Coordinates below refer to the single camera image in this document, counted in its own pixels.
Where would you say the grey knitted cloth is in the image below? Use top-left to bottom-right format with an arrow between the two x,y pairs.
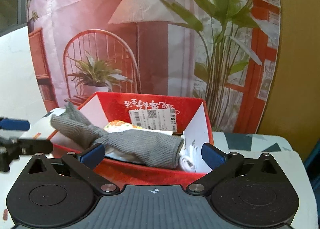
50,103 -> 184,169

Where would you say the printed room scene backdrop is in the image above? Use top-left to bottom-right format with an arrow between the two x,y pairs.
27,0 -> 280,133

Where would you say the red strawberry cardboard box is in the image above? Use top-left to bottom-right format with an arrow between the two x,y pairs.
50,92 -> 213,186

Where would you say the white knotted cloth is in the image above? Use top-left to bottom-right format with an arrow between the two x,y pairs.
105,142 -> 197,173

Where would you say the white cartoon print tablecloth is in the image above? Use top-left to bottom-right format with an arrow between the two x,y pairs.
0,107 -> 313,229

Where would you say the orange floral fabric pouch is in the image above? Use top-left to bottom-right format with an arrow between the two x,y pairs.
103,120 -> 143,133

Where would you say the yellow board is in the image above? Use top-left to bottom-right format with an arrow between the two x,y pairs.
258,0 -> 319,159

